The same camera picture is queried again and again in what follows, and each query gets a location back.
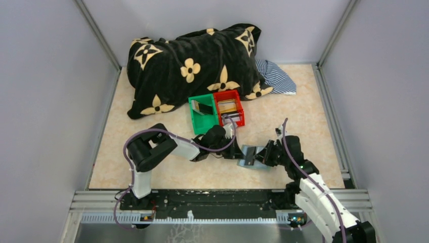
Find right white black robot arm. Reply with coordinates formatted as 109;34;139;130
253;135;376;242

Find green plastic bin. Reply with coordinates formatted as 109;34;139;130
188;94;219;135

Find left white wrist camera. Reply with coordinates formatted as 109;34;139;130
223;123;236;139

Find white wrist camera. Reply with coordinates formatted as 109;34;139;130
275;126;284;140
223;123;236;139

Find blue striped cloth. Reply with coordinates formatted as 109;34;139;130
255;59;297;95

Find purple cable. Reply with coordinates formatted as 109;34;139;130
281;117;347;243
113;114;237;231

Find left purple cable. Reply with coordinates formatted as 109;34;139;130
113;114;237;231

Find card in green bin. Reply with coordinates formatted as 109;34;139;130
190;100;203;115

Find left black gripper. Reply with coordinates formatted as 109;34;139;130
209;136;246;159

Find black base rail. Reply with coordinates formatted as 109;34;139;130
119;189;310;225

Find black floral blanket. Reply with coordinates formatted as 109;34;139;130
126;23;273;119

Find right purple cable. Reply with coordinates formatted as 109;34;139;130
281;117;347;243

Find cards in red bin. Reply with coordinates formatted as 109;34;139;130
217;99;242;123

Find red plastic bin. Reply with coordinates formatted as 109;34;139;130
213;90;245;127

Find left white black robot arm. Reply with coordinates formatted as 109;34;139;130
122;123;245;210

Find sage green card holder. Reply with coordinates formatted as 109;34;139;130
237;145;269;170

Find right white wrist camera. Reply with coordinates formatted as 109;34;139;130
275;126;284;140

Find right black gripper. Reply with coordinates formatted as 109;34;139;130
253;140;290;167

